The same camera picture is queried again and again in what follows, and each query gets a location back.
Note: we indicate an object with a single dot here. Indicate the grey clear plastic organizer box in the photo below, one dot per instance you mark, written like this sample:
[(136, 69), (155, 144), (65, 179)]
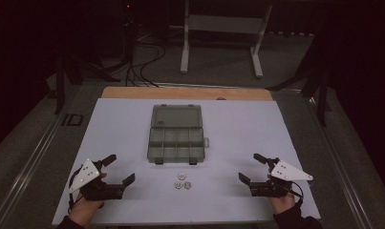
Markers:
[(176, 136)]

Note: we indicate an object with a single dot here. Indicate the person's left hand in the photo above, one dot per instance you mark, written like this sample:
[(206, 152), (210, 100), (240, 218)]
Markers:
[(84, 210)]

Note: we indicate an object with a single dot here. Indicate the metal floor rail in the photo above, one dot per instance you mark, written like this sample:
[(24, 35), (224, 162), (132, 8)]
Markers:
[(26, 168), (339, 168)]

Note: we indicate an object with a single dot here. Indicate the small metal nut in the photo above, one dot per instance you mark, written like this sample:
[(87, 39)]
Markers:
[(181, 176), (187, 185), (178, 185)]

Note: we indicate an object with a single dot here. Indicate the white metal stand frame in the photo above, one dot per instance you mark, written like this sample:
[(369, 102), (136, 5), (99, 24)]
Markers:
[(185, 47)]

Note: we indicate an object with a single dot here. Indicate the black stand with red light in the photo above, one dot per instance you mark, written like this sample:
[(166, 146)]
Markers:
[(129, 31)]

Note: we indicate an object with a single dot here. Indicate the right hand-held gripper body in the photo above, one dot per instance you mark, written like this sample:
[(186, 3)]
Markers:
[(288, 173)]

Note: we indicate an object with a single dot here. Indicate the person's right hand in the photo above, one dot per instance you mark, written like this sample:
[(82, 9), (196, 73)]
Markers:
[(283, 204)]

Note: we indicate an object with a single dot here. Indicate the white table board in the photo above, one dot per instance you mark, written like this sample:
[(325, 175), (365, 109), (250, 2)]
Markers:
[(238, 133)]

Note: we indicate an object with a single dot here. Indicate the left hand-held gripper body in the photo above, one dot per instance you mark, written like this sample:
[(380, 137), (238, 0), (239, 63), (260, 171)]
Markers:
[(85, 175)]

